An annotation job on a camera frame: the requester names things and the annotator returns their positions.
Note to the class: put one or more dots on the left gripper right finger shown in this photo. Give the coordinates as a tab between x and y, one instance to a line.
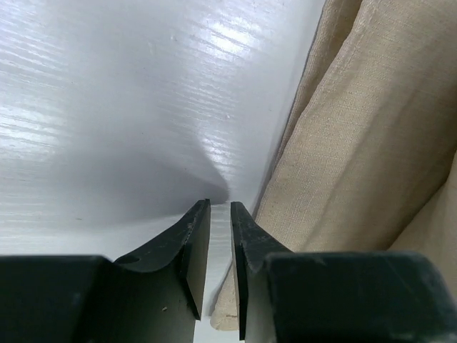
263	281

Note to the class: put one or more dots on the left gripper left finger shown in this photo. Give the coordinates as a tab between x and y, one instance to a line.
185	244

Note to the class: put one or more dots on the beige cloth napkin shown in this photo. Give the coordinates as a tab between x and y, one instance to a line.
368	156

